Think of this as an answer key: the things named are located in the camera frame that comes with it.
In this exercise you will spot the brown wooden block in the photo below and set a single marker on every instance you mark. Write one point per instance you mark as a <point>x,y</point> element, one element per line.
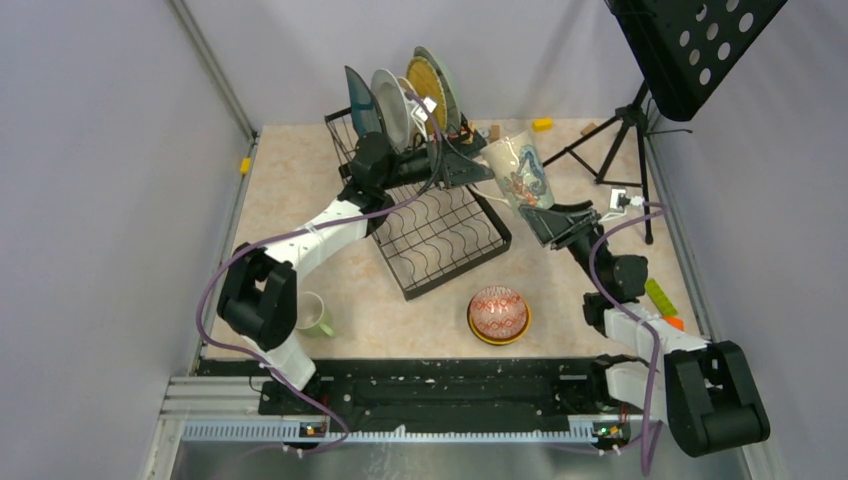
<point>588,129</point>

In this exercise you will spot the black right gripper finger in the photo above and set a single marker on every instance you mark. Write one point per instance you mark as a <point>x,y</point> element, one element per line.
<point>556,226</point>
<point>579,209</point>

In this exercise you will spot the green white mug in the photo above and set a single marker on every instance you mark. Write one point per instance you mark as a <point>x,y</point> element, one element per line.
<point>313,316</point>

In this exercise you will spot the light green flower plate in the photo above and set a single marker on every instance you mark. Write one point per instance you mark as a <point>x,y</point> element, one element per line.
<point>454,115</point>

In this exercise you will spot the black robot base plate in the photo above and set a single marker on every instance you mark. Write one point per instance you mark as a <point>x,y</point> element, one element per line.
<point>550,400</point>

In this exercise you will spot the beige mug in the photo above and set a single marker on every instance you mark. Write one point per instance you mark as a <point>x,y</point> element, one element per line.
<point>518,172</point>

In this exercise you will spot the black wire dish rack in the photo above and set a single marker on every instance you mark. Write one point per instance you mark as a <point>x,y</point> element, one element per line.
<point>439,237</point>

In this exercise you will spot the white plate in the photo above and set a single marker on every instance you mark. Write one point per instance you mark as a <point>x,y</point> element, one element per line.
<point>392,102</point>

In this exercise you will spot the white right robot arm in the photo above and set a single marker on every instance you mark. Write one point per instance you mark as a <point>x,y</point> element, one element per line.
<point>703,391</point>

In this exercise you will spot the black music stand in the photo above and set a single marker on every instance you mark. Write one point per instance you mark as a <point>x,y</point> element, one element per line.
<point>684,50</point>

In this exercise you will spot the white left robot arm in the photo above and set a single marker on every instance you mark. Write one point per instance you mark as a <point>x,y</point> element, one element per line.
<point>259,297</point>

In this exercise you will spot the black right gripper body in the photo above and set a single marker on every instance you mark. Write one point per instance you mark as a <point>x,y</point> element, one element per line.
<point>583,240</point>

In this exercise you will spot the yellow lego block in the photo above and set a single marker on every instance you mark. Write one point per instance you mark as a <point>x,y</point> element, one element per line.
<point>542,124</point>

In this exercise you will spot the red patterned bowl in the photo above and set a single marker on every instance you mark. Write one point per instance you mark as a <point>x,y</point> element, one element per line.
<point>498,310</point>

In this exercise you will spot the dark teal square plate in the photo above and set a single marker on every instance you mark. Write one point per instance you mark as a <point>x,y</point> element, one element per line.
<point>366,115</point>

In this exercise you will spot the green lego brick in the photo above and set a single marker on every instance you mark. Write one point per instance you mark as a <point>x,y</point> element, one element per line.
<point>659,298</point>

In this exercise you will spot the cream floral plate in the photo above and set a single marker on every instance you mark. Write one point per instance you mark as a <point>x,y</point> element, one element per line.
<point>416,118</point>

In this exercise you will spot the yellow bamboo pattern plate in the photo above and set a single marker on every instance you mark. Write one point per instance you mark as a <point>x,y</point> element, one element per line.
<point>427,84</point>

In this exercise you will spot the yellow bowl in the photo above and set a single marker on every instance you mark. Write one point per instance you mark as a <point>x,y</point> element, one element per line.
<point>497,341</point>

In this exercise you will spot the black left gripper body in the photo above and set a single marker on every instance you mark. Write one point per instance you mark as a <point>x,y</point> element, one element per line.
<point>411,167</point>

